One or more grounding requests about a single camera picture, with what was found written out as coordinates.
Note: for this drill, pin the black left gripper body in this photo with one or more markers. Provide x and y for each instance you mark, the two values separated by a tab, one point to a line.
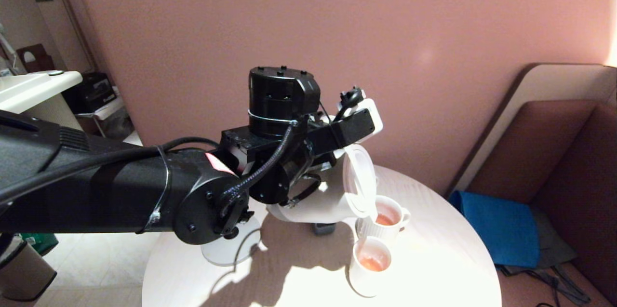
318	160

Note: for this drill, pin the white electric kettle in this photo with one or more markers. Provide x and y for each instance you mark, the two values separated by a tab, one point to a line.
318	201

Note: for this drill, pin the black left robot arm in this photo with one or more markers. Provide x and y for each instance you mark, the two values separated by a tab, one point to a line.
96	186

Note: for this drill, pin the blue rectangular tray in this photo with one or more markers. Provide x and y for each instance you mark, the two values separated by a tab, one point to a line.
324	229

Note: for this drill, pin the white ribbed mug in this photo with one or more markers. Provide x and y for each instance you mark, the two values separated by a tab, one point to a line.
385	230

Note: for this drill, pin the grey round kettle base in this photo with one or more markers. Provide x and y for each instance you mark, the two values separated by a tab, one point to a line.
217	251

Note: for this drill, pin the blue fabric bag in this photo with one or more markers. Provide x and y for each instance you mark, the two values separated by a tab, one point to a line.
501	230

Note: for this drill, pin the metal folding rack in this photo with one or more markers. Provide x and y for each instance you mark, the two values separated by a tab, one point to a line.
108	109

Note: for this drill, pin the brown upholstered cushion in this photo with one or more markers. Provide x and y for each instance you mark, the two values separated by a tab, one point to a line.
540	153
588	201

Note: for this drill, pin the black box appliance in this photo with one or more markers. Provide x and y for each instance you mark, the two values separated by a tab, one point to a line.
91	94

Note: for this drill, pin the white leaning board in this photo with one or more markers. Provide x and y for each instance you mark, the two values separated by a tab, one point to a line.
544	83

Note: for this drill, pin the grey fabric bag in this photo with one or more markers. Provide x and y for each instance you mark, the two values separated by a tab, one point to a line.
549	249

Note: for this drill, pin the small dark round disc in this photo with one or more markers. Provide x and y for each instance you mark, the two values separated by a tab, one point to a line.
55	72

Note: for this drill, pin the green bag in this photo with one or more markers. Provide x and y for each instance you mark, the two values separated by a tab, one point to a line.
41	242

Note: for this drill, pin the brown wooden holder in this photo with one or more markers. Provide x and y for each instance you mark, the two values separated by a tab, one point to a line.
41	61

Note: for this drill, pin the white sink counter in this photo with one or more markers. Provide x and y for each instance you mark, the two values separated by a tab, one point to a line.
29	87

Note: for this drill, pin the brown trash bin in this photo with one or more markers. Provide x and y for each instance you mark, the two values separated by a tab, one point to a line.
24	273

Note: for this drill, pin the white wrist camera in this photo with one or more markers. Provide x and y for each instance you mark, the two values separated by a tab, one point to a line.
364	121

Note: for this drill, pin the grey wall-mounted fixture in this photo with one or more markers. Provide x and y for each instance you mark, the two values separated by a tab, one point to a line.
6	51

